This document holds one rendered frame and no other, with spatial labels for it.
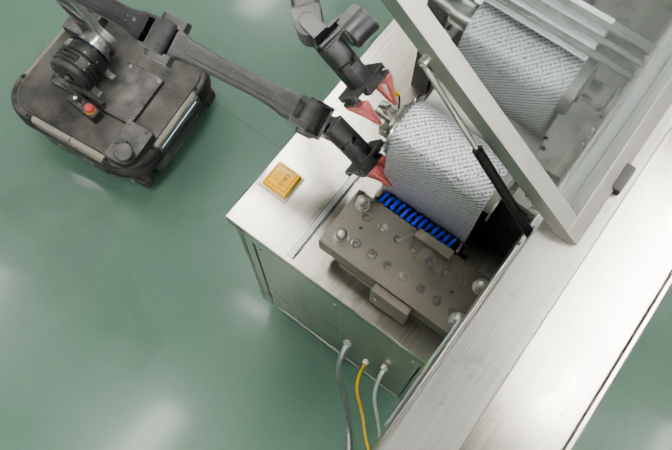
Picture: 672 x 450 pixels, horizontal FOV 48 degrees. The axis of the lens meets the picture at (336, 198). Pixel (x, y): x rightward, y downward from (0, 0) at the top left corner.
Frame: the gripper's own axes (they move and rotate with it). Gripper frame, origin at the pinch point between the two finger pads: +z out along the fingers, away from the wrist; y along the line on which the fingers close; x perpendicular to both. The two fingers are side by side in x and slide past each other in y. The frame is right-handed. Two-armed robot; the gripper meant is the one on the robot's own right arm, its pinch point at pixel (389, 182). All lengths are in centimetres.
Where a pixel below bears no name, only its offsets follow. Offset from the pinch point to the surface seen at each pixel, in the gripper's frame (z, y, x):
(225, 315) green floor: 24, 38, -111
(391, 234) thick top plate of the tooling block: 8.2, 8.7, 0.3
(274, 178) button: -15.3, 11.1, -26.1
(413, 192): 3.3, 0.2, 7.0
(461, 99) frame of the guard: -27, 14, 73
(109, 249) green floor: -20, 45, -137
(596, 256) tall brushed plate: 18, 4, 54
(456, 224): 14.2, 0.2, 11.9
